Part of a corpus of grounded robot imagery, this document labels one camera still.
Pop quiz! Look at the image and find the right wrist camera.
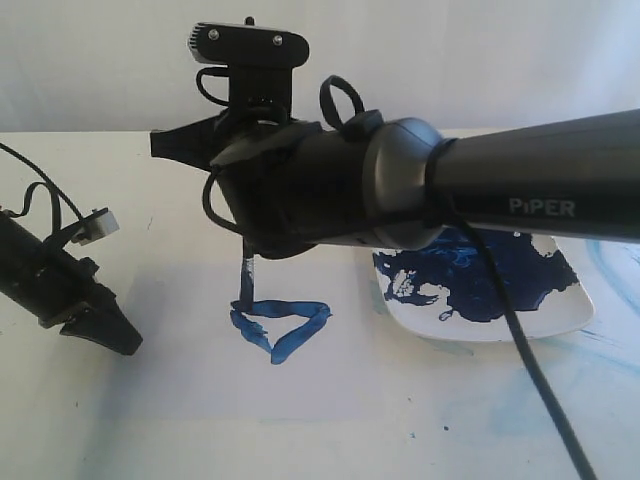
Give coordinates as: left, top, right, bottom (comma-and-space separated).
187, 22, 310, 111

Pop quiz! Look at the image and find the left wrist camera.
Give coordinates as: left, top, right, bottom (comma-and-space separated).
71, 207, 119, 246

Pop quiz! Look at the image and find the white sheet of paper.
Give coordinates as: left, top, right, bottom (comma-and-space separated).
84, 258, 381, 422

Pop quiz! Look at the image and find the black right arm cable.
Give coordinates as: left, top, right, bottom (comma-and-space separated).
199, 74, 601, 480

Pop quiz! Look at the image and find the black left camera cable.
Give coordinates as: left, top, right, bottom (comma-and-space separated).
0, 143, 84, 236

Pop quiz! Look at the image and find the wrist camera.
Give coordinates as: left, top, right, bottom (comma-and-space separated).
71, 207, 119, 246
187, 22, 310, 111

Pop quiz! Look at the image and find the white square paint plate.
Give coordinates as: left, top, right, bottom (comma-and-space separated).
372, 229, 594, 342

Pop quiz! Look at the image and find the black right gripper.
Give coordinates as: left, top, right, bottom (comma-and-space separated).
149, 107, 324, 260

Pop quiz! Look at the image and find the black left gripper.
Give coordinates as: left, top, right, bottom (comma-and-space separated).
9, 252, 143, 356

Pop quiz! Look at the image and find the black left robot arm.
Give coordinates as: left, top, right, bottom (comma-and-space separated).
1, 213, 143, 356

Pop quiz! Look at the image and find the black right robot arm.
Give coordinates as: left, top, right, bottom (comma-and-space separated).
150, 110, 639, 259

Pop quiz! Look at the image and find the black paintbrush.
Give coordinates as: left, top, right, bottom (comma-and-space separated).
239, 240, 255, 312

